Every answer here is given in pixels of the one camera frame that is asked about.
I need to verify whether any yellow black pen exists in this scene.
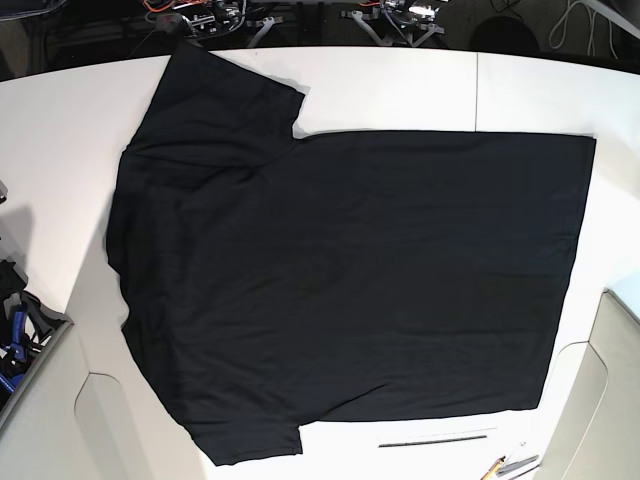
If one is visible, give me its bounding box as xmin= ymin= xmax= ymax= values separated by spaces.
xmin=481 ymin=456 xmax=506 ymax=480

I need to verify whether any black T-shirt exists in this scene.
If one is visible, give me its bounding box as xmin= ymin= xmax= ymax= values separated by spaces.
xmin=106 ymin=44 xmax=596 ymax=466

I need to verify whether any grey plastic tray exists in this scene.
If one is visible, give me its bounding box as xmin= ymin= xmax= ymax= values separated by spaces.
xmin=524 ymin=287 xmax=639 ymax=479

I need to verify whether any white coiled cable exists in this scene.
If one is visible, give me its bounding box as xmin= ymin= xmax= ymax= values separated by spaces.
xmin=548 ymin=0 xmax=621 ymax=57

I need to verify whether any black ruler strip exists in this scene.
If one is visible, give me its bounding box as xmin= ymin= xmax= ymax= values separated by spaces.
xmin=378 ymin=435 xmax=488 ymax=448

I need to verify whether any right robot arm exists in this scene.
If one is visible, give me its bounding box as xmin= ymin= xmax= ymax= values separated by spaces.
xmin=141 ymin=0 xmax=284 ymax=48

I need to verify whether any black round chair base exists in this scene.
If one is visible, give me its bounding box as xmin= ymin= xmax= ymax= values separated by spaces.
xmin=469 ymin=16 xmax=540 ymax=55

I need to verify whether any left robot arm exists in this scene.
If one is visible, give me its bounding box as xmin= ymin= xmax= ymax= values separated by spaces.
xmin=340 ymin=0 xmax=447 ymax=48

